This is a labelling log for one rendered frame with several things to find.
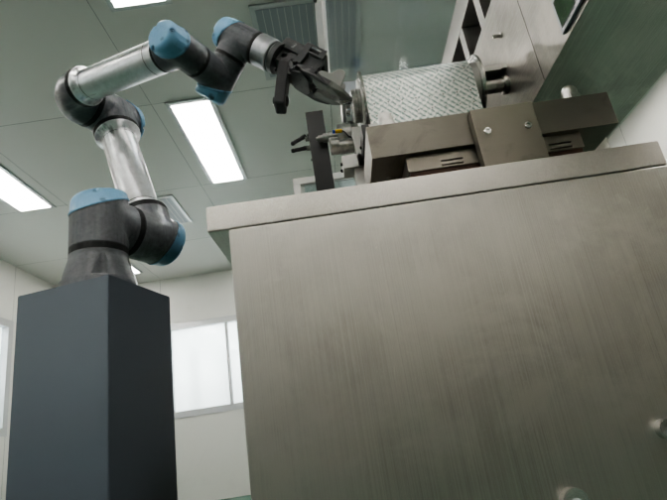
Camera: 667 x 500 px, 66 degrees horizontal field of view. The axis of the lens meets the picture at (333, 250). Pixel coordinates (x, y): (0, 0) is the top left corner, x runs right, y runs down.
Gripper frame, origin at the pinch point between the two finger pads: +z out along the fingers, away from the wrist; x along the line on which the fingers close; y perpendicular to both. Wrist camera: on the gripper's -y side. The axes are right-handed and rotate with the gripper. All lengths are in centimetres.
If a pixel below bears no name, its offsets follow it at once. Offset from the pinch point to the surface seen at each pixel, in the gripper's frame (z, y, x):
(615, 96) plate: 50, 27, -4
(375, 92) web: 6.4, 2.6, -4.3
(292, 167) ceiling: -121, 100, 304
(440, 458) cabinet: 48, -55, -30
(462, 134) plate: 29.0, -10.1, -24.0
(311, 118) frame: -16.2, 7.6, 29.0
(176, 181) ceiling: -198, 36, 298
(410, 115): 15.4, 1.4, -4.3
